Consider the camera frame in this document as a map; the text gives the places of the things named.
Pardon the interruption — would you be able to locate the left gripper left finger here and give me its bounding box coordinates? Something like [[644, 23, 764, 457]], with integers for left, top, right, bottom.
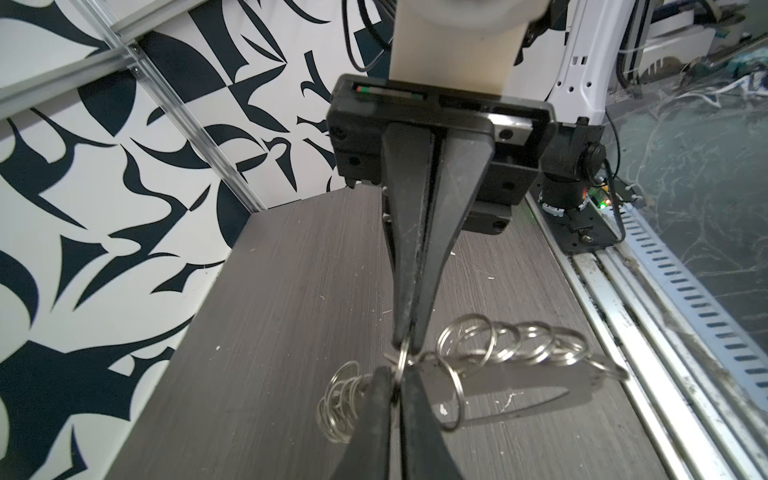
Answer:
[[331, 367, 393, 480]]

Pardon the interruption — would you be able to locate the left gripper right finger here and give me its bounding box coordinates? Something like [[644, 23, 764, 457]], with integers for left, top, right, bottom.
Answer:
[[399, 367, 462, 480]]

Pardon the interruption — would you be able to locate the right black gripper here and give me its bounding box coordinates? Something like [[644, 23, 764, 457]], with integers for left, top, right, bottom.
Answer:
[[327, 74, 557, 354]]

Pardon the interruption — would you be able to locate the silver keyring chain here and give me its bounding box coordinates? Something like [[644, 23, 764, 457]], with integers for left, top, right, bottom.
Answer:
[[316, 313, 631, 445]]

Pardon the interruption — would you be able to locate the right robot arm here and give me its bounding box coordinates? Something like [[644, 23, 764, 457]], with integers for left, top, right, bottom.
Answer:
[[327, 1, 633, 353]]

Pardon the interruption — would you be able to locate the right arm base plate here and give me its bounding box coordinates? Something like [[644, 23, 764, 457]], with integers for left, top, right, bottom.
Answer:
[[538, 198, 626, 256]]

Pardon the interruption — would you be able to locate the aluminium front rail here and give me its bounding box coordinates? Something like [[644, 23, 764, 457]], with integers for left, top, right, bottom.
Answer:
[[524, 191, 768, 480]]

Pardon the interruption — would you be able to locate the white slotted cable duct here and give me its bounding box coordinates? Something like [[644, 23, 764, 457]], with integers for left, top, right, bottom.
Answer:
[[621, 206, 767, 411]]

